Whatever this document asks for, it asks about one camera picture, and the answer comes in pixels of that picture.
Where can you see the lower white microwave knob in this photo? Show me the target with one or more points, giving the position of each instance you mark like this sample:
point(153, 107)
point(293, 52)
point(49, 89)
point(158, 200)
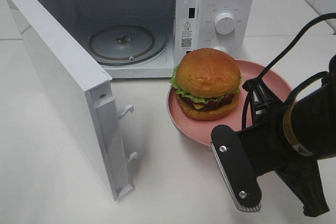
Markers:
point(221, 48)

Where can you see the upper white microwave knob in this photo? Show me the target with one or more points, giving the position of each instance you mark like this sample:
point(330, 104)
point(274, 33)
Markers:
point(224, 23)

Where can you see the white warning label sticker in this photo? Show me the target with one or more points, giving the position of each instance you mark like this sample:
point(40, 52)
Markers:
point(186, 33)

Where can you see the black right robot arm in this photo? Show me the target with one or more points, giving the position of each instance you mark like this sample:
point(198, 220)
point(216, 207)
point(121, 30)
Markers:
point(305, 92)

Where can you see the white microwave knob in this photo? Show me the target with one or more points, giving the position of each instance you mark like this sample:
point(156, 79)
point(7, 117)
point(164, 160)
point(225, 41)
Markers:
point(224, 23)
point(221, 48)

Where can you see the white microwave door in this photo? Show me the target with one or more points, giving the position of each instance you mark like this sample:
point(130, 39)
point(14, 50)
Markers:
point(80, 90)

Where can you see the glass microwave turntable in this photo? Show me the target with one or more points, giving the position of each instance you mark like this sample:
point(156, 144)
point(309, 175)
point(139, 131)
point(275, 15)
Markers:
point(123, 45)

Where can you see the burger with lettuce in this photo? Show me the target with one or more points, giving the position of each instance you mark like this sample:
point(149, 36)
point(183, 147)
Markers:
point(206, 84)

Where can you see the white microwave oven body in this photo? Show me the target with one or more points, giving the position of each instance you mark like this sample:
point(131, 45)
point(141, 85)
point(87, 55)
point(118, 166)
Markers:
point(83, 18)

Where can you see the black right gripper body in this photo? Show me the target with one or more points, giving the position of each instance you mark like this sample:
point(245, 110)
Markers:
point(290, 137)

